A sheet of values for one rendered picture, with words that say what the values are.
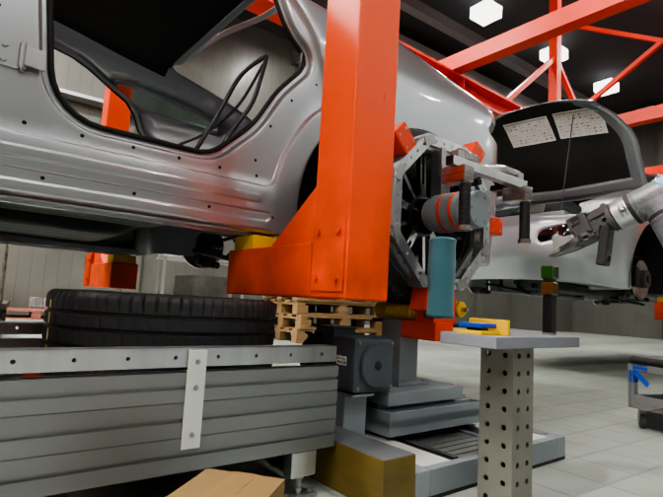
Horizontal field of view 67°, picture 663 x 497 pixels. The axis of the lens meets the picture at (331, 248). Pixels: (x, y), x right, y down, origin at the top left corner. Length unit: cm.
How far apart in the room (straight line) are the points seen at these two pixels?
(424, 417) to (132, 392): 102
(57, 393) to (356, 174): 86
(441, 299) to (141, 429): 94
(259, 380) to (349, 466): 35
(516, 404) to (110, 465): 98
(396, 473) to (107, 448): 68
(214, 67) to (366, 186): 1006
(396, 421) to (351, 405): 16
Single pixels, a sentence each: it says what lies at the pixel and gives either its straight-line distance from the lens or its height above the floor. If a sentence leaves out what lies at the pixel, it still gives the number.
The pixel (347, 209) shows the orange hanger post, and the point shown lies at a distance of 134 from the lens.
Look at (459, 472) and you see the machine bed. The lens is 158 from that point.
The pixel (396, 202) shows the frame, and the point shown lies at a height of 85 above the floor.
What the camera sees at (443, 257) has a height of 67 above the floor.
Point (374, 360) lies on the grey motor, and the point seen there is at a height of 34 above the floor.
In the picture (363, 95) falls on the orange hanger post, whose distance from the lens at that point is 145.
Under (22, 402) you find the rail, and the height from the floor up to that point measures 29.
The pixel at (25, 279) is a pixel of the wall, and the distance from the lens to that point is 965.
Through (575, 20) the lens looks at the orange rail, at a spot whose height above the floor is 323.
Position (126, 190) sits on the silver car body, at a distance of 161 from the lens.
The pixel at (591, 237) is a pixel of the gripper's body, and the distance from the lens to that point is 161.
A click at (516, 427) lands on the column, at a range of 146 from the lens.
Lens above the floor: 51
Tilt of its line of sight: 6 degrees up
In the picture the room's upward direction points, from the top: 3 degrees clockwise
